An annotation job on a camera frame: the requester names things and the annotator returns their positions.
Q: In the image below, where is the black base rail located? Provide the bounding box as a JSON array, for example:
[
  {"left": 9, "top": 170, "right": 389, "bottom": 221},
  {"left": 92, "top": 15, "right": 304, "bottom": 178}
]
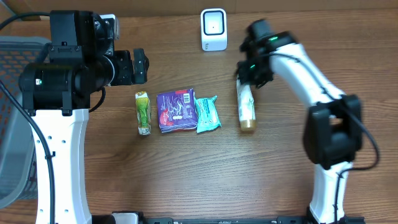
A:
[{"left": 91, "top": 207, "right": 366, "bottom": 224}]

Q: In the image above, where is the grey plastic basket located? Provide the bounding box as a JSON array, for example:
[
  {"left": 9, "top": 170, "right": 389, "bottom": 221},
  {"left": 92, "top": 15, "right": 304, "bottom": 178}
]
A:
[{"left": 1, "top": 36, "right": 49, "bottom": 208}]

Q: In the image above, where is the teal wipes packet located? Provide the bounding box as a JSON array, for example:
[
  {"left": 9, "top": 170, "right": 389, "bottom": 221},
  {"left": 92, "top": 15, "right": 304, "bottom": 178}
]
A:
[{"left": 195, "top": 96, "right": 221, "bottom": 133}]

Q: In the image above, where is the green yellow snack packet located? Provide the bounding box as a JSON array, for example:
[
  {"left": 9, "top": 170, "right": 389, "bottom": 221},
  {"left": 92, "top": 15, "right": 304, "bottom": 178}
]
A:
[{"left": 135, "top": 91, "right": 152, "bottom": 136}]

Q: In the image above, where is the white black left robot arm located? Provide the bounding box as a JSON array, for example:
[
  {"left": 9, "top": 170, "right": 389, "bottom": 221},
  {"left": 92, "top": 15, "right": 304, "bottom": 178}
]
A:
[{"left": 19, "top": 11, "right": 149, "bottom": 224}]

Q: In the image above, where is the white tube gold cap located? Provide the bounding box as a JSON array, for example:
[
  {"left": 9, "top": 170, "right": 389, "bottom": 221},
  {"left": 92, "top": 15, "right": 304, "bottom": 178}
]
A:
[{"left": 236, "top": 79, "right": 256, "bottom": 131}]

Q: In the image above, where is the white barcode scanner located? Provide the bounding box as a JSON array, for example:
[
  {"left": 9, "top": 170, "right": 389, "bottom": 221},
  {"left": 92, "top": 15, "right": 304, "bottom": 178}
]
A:
[{"left": 200, "top": 8, "right": 228, "bottom": 52}]

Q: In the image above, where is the purple pad package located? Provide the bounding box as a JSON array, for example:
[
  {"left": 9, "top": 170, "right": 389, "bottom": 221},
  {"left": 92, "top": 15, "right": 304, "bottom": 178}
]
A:
[{"left": 157, "top": 88, "right": 198, "bottom": 133}]

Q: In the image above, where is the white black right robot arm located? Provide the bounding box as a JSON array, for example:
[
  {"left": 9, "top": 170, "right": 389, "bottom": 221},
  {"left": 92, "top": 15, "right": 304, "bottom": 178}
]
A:
[{"left": 236, "top": 19, "right": 364, "bottom": 223}]

